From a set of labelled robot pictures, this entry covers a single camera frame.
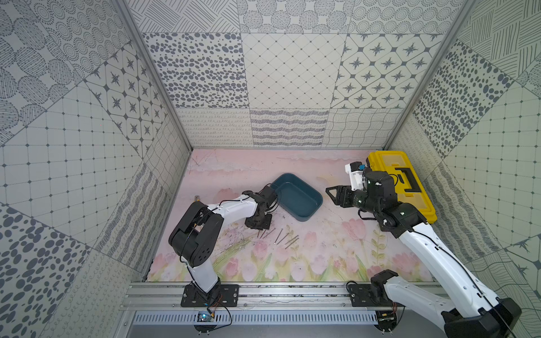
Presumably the white slotted cable duct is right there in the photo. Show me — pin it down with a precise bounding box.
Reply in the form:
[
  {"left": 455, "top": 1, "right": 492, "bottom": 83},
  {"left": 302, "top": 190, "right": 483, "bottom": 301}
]
[{"left": 132, "top": 309, "right": 377, "bottom": 325}]

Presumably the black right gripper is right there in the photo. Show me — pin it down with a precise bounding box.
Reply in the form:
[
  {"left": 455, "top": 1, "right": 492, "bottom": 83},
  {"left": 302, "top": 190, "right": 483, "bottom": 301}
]
[{"left": 325, "top": 185, "right": 380, "bottom": 215}]

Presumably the small green circuit board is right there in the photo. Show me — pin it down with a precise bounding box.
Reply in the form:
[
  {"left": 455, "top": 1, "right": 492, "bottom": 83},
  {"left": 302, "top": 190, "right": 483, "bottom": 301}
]
[{"left": 197, "top": 311, "right": 214, "bottom": 323}]

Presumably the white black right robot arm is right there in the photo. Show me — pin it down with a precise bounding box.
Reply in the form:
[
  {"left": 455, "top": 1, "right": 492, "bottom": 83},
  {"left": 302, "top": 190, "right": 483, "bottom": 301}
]
[{"left": 331, "top": 162, "right": 522, "bottom": 337}]

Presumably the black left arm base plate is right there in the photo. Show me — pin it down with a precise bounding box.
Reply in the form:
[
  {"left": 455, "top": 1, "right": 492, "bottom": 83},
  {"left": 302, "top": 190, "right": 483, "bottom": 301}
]
[{"left": 181, "top": 283, "right": 240, "bottom": 308}]

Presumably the yellow black toolbox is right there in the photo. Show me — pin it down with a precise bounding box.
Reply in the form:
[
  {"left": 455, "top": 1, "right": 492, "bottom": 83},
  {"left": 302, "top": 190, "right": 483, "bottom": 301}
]
[{"left": 367, "top": 151, "right": 438, "bottom": 224}]

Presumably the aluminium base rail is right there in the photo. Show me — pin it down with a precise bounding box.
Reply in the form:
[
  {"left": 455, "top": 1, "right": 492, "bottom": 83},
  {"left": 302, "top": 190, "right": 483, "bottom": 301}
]
[{"left": 120, "top": 282, "right": 404, "bottom": 311}]

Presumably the teal plastic storage box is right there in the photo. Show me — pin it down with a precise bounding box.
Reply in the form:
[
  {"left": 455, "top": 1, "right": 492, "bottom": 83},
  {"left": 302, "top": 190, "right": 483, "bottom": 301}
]
[{"left": 270, "top": 173, "right": 323, "bottom": 222}]

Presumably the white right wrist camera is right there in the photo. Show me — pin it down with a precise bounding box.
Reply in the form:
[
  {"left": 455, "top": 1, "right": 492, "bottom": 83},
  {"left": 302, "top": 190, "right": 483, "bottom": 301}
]
[{"left": 345, "top": 161, "right": 366, "bottom": 191}]

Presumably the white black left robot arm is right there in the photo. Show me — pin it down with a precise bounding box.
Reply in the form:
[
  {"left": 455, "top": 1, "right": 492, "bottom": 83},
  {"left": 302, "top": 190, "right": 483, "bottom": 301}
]
[{"left": 168, "top": 184, "right": 278, "bottom": 304}]

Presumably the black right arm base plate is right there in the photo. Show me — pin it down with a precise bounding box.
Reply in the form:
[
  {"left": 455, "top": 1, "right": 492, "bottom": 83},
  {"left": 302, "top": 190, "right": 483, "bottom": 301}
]
[{"left": 346, "top": 282, "right": 380, "bottom": 307}]

